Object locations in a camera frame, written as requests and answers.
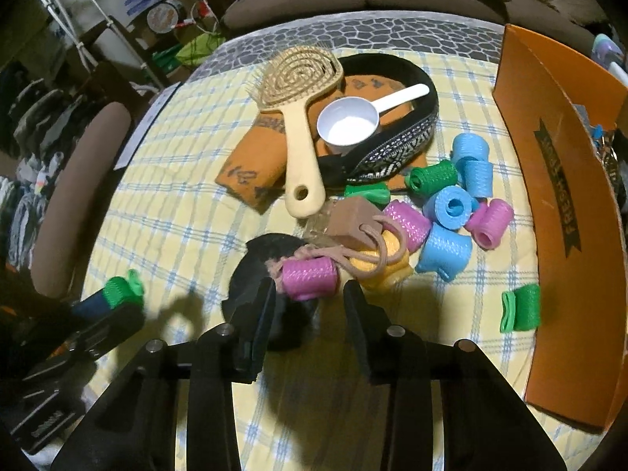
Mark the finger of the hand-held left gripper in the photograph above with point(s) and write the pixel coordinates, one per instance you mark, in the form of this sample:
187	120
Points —
113	326
91	306

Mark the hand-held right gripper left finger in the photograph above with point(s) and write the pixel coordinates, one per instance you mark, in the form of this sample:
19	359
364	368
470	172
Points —
260	324

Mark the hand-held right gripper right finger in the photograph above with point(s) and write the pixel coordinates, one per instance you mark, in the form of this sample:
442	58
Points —
358	324

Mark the green hair roller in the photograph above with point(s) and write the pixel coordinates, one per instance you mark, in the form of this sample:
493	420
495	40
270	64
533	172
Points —
368	191
522	306
122	289
434	176

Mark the yellow hair roller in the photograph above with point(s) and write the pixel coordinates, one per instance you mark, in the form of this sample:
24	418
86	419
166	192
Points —
373	270
391	241

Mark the black round pad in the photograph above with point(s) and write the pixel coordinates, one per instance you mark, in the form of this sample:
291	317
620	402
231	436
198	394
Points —
250	265

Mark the pink hair roller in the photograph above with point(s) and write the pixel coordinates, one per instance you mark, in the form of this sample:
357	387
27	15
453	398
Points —
493	221
311	277
409	223

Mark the orange cardboard box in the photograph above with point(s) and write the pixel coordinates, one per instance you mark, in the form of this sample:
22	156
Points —
554	206

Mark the stone-pattern desktop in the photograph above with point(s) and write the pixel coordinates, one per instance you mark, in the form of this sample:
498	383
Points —
392	34

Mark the brown square block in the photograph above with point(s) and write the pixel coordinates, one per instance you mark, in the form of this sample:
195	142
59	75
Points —
351	221

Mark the blue hair roller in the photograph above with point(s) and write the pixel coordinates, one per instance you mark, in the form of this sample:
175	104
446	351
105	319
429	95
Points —
449	206
441	250
468	147
478	179

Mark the brown padded chair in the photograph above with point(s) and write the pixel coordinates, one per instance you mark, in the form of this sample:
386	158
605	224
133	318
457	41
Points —
73	196

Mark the yellow plaid tablecloth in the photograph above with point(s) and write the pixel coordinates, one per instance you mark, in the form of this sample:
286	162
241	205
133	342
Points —
171	206

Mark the pile of clothes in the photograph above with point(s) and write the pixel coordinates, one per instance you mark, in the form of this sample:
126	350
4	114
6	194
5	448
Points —
34	157

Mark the orange printed cloth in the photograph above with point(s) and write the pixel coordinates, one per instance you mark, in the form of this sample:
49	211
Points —
260	157

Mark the beige vented hairbrush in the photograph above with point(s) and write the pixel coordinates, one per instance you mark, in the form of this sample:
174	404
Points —
299	157

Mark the white measuring scoop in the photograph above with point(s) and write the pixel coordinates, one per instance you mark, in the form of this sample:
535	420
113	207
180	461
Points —
343	125

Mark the green plastic bag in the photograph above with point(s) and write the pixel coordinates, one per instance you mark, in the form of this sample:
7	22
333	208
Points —
189	51

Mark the white metal rack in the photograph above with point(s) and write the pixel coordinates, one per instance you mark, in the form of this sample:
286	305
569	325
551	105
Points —
105	19

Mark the round printed tin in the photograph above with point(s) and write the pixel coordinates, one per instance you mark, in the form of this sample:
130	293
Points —
162	15

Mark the blue plastic clip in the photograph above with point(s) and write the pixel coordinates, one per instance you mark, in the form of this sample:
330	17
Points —
596	131

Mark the brown sofa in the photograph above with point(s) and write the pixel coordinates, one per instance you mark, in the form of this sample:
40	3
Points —
441	5

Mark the purple cup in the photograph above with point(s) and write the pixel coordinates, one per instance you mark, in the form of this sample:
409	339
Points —
608	51

